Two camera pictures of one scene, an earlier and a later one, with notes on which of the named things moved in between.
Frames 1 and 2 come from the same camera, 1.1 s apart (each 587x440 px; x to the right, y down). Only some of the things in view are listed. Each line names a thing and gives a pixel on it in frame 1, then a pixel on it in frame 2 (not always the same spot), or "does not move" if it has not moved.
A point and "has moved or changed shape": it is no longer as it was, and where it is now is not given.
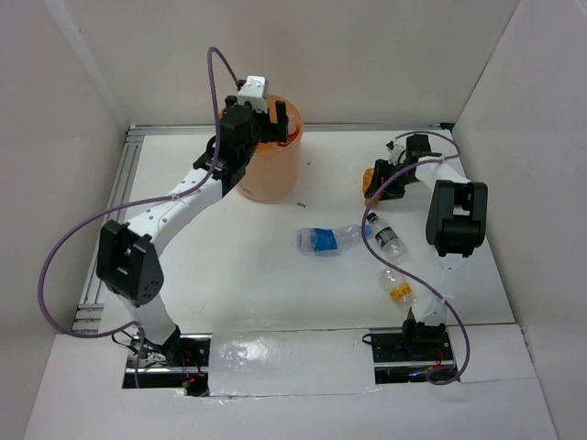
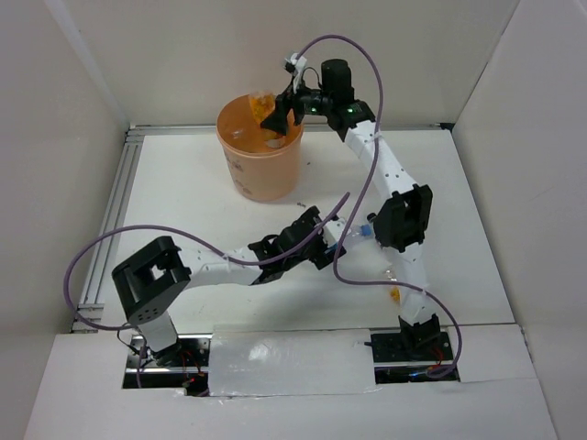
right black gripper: x=382 y=169 to x=277 y=120
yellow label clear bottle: x=398 y=288 does not move
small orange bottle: x=367 y=174 has moved or changed shape
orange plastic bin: x=271 y=174 does not move
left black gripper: x=282 y=130 to x=320 y=258
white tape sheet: x=291 y=362 does not move
